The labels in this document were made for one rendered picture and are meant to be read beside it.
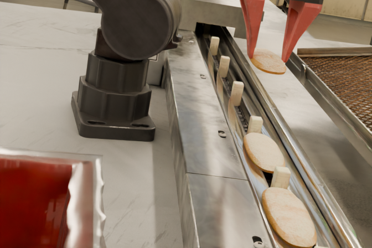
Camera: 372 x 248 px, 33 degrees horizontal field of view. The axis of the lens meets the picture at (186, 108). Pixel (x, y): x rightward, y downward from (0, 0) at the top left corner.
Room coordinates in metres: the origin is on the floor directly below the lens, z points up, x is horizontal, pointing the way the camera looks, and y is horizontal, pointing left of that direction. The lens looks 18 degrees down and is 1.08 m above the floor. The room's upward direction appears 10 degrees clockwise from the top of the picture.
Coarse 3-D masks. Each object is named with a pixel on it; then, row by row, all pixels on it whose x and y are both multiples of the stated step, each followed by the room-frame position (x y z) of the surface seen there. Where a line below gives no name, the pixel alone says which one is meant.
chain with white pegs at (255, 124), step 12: (204, 24) 1.23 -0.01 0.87; (204, 36) 1.23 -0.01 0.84; (216, 48) 1.09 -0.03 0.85; (216, 60) 1.05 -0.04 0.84; (228, 60) 0.95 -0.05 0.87; (228, 84) 0.91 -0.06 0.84; (240, 84) 0.81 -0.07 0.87; (240, 96) 0.81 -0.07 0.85; (240, 108) 0.80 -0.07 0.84; (240, 120) 0.76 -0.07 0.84; (252, 120) 0.67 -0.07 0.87; (276, 168) 0.54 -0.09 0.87; (276, 180) 0.53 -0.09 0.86; (288, 180) 0.53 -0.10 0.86
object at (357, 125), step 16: (304, 48) 0.96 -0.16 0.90; (320, 48) 0.96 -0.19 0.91; (336, 48) 0.97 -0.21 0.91; (352, 48) 0.97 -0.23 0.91; (368, 48) 0.97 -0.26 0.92; (304, 64) 0.86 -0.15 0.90; (320, 64) 0.91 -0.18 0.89; (336, 64) 0.91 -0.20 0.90; (352, 64) 0.91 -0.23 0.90; (320, 80) 0.78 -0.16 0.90; (336, 80) 0.83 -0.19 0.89; (352, 80) 0.83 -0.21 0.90; (336, 96) 0.72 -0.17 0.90; (352, 96) 0.76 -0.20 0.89; (352, 112) 0.66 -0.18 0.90; (368, 112) 0.70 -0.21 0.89; (368, 144) 0.60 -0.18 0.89
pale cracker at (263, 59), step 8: (256, 48) 0.75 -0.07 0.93; (264, 48) 0.75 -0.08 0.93; (256, 56) 0.70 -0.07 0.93; (264, 56) 0.70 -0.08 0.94; (272, 56) 0.71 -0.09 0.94; (256, 64) 0.68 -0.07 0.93; (264, 64) 0.67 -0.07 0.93; (272, 64) 0.67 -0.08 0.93; (280, 64) 0.68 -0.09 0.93; (272, 72) 0.66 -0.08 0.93; (280, 72) 0.66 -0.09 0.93
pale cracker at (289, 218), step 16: (272, 192) 0.51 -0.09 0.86; (288, 192) 0.52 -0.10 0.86; (272, 208) 0.48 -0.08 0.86; (288, 208) 0.48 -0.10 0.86; (304, 208) 0.49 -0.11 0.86; (272, 224) 0.46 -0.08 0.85; (288, 224) 0.45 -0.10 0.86; (304, 224) 0.46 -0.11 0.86; (288, 240) 0.44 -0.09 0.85; (304, 240) 0.44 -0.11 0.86
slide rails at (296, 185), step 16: (208, 48) 1.09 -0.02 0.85; (224, 48) 1.11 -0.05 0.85; (208, 64) 0.97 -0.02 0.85; (240, 80) 0.91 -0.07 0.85; (224, 96) 0.81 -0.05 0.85; (256, 112) 0.76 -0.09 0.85; (240, 128) 0.69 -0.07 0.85; (272, 128) 0.71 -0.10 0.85; (240, 144) 0.64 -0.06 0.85; (288, 160) 0.62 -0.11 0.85; (256, 176) 0.56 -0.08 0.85; (256, 192) 0.52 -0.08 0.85; (304, 192) 0.54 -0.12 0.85; (320, 224) 0.48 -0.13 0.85; (320, 240) 0.45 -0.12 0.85; (336, 240) 0.46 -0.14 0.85
